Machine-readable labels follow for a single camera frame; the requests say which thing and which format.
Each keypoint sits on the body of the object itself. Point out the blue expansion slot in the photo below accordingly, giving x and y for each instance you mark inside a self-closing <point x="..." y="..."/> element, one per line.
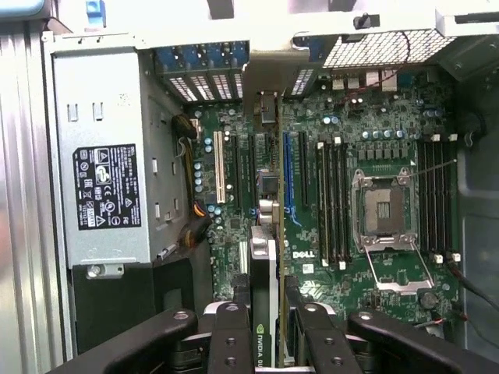
<point x="287" y="171"/>

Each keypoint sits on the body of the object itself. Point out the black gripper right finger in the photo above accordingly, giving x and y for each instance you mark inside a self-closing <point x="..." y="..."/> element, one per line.
<point x="327" y="346"/>

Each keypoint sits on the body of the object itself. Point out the grey power supply unit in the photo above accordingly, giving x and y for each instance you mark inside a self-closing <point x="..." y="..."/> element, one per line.
<point x="117" y="117"/>

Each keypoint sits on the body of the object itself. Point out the black open PC case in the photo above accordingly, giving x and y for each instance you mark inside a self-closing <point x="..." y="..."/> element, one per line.
<point x="477" y="233"/>

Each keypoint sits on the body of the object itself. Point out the blue case latch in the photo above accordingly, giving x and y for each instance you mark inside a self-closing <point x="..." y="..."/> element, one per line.
<point x="95" y="13"/>

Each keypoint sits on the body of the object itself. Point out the white expansion slot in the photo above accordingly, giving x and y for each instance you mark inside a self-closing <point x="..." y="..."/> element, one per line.
<point x="219" y="167"/>

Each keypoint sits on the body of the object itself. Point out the blue card retainer strip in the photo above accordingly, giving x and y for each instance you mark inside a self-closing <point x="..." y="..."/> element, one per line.
<point x="195" y="58"/>

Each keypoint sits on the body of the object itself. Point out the thin socket locking lever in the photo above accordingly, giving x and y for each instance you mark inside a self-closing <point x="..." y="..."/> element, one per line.
<point x="432" y="168"/>

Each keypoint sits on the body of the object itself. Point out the green Dell motherboard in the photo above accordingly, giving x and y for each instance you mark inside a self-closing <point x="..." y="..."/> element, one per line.
<point x="343" y="117"/>

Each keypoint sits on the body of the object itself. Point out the metal socket cover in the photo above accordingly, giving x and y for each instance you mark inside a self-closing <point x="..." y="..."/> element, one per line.
<point x="397" y="286"/>

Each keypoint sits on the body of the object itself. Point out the black expansion slot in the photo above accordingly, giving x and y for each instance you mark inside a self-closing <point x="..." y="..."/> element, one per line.
<point x="252" y="167"/>
<point x="303" y="167"/>
<point x="235" y="171"/>

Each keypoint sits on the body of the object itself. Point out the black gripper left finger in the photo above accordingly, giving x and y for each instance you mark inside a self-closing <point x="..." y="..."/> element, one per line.
<point x="230" y="343"/>

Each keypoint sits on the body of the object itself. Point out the black plastic shroud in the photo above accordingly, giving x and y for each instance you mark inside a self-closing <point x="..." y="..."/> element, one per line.
<point x="117" y="304"/>

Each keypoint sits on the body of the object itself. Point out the coin cell battery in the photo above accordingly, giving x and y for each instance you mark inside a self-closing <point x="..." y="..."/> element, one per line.
<point x="429" y="299"/>

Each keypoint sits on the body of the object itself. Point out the CPU socket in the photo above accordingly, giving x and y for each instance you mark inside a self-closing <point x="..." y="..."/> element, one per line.
<point x="384" y="206"/>

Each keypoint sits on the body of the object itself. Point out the silver chipset heatsink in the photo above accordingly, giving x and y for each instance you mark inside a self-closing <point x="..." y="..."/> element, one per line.
<point x="243" y="257"/>

